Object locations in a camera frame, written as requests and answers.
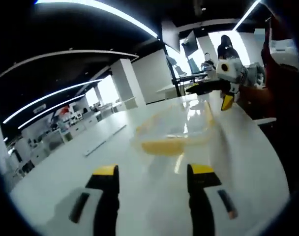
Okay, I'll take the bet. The long straight ceiling light strip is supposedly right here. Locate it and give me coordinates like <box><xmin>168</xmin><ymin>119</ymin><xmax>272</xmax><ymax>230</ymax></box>
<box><xmin>3</xmin><ymin>78</ymin><xmax>103</xmax><ymax>123</ymax></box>
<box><xmin>18</xmin><ymin>94</ymin><xmax>86</xmax><ymax>129</ymax></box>

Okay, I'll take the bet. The curved ceiling light strip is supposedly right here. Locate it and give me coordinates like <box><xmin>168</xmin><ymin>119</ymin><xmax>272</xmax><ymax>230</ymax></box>
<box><xmin>35</xmin><ymin>0</ymin><xmax>157</xmax><ymax>38</ymax></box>

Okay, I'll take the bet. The white chest-worn device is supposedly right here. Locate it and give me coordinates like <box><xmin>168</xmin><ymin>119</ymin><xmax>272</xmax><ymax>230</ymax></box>
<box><xmin>269</xmin><ymin>39</ymin><xmax>299</xmax><ymax>72</ymax></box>

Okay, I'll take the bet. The small black-framed monitor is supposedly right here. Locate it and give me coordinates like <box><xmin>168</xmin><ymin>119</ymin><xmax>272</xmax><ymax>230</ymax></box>
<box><xmin>182</xmin><ymin>31</ymin><xmax>198</xmax><ymax>56</ymax></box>

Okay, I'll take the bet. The black monitor stand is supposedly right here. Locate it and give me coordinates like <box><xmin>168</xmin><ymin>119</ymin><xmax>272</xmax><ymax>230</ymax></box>
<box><xmin>165</xmin><ymin>46</ymin><xmax>182</xmax><ymax>98</ymax></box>

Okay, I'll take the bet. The dark-topped desk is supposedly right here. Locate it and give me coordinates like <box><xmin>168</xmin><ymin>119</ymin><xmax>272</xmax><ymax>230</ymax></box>
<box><xmin>173</xmin><ymin>72</ymin><xmax>209</xmax><ymax>83</ymax></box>

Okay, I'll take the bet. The clear plastic storage box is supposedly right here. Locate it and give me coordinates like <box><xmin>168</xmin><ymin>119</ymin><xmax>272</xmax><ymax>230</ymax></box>
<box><xmin>134</xmin><ymin>115</ymin><xmax>215</xmax><ymax>154</ymax></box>

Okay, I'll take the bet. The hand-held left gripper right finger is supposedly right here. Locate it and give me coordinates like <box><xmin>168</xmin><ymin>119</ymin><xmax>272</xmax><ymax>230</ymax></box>
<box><xmin>187</xmin><ymin>163</ymin><xmax>239</xmax><ymax>236</ymax></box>

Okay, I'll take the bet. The large black monitor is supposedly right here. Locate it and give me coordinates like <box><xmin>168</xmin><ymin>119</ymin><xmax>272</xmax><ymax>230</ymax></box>
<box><xmin>161</xmin><ymin>21</ymin><xmax>181</xmax><ymax>54</ymax></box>

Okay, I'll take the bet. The person's torso in maroon shirt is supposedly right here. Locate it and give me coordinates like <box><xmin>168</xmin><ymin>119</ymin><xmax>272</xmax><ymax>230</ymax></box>
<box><xmin>260</xmin><ymin>14</ymin><xmax>299</xmax><ymax>197</ymax></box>

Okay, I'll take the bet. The row of white office desks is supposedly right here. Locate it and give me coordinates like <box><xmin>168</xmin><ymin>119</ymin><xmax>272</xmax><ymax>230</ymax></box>
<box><xmin>6</xmin><ymin>108</ymin><xmax>130</xmax><ymax>173</ymax></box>

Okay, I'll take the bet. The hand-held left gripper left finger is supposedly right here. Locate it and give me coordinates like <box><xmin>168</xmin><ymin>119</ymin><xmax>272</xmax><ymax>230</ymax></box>
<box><xmin>45</xmin><ymin>164</ymin><xmax>120</xmax><ymax>236</ymax></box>

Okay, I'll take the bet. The clear yellow-rimmed plastic container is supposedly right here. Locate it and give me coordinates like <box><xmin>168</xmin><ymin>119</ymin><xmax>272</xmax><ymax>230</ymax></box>
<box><xmin>134</xmin><ymin>102</ymin><xmax>218</xmax><ymax>156</ymax></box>

